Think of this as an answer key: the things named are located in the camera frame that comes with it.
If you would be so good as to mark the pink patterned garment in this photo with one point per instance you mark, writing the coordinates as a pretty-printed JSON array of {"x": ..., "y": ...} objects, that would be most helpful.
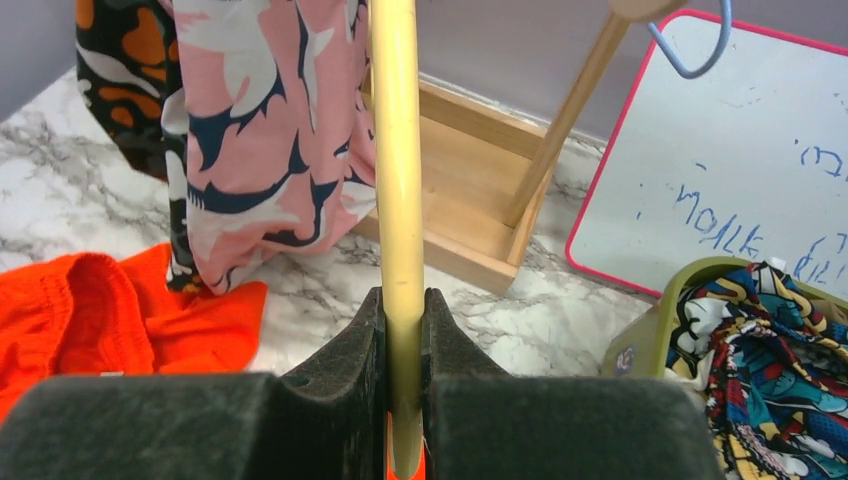
[{"x": 280, "y": 153}]

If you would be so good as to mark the pink framed whiteboard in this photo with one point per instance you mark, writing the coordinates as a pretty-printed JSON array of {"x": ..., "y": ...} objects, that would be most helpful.
[{"x": 748, "y": 160}]

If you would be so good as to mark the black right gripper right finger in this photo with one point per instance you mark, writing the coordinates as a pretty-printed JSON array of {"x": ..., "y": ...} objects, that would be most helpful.
[{"x": 480, "y": 422}]

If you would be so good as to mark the colourful patterned shorts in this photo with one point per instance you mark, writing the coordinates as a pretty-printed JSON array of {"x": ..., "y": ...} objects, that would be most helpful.
[{"x": 760, "y": 437}]

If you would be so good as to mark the wooden clothes rack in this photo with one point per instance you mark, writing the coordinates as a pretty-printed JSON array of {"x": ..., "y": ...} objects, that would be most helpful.
[{"x": 485, "y": 173}]

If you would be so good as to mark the camouflage orange black garment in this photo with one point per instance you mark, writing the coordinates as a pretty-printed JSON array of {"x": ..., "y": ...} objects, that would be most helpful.
[{"x": 129, "y": 75}]

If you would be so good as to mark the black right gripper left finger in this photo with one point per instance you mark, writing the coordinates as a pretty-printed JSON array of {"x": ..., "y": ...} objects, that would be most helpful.
[{"x": 324, "y": 419}]

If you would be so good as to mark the olive green plastic basket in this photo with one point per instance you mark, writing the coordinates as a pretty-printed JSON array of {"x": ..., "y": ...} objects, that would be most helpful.
[{"x": 656, "y": 324}]

